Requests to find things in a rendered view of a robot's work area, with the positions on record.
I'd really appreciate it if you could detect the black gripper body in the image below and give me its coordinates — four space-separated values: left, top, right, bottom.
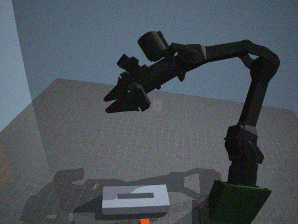
120 66 163 112

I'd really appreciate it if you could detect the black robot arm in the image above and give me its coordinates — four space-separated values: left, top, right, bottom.
117 31 280 188

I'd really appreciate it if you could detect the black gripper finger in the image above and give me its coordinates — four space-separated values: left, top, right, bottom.
104 77 125 102
105 87 139 113

